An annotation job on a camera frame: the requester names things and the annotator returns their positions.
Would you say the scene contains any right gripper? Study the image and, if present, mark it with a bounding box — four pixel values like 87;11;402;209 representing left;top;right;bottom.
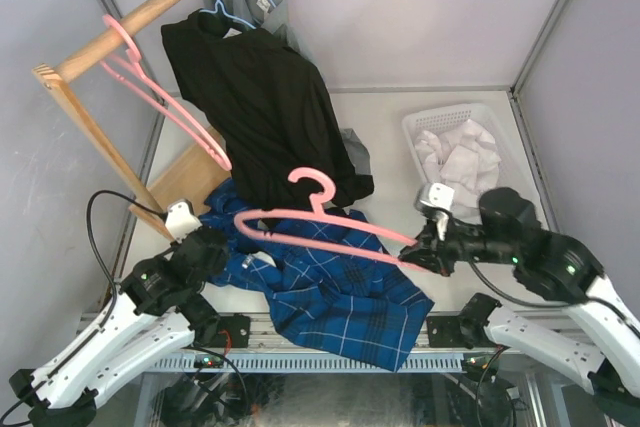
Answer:
399;208;518;277

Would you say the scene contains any white shirt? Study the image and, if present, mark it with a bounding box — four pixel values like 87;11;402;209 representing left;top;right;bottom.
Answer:
413;119;502;216

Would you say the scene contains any pink hanger of white shirt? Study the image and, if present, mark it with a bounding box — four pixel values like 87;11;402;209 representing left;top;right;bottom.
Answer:
100;14;232;172

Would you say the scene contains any blue plaid shirt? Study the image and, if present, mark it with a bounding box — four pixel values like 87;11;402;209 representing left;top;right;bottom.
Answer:
200;180;434;372

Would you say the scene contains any pink hanger of plaid shirt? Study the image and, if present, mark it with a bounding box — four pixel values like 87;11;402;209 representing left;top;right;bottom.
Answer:
233;166;426;272

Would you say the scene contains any black shirt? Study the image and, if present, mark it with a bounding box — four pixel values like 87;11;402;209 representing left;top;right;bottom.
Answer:
160;12;374;210

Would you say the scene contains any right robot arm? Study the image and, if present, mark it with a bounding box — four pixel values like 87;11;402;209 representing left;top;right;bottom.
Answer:
400;183;639;426

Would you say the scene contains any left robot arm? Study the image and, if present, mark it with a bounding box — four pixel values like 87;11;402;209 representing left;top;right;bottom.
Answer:
10;227;229;426

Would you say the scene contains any grey shirt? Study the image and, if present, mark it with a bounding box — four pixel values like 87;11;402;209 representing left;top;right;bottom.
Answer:
202;0;374;178

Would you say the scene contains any wooden clothes rack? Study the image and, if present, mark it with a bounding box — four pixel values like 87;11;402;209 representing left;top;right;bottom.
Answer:
31;0;289;241

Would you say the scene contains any white plastic basket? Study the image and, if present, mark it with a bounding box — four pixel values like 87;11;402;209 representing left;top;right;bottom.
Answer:
401;103;535;218

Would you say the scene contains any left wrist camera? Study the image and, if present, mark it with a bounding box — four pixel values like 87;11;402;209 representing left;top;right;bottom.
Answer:
165;199;202;242

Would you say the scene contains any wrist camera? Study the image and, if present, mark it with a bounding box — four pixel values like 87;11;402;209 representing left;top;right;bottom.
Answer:
165;199;202;242
414;183;455;227

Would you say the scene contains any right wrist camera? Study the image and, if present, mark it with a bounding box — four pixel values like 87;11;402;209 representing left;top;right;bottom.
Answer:
414;183;455;227

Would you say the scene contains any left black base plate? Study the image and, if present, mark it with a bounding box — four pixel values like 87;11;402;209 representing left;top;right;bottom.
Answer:
211;313;251;349

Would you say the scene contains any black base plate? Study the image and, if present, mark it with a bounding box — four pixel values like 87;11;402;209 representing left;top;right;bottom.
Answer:
211;313;251;349
426;315;496;349

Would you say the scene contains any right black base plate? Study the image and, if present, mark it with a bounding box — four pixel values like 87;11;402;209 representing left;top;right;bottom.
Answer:
426;315;496;349

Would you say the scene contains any aluminium mounting rail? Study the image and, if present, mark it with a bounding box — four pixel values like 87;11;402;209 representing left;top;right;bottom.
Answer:
79;310;596;351

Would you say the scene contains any slotted grey cable duct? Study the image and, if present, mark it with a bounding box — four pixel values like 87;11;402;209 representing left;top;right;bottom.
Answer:
146;351;464;374

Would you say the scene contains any left camera black cable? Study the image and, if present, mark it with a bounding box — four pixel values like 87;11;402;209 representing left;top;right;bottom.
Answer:
85;190;171;293

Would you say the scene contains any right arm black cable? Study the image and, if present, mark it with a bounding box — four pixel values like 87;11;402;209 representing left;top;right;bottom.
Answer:
467;256;640;338

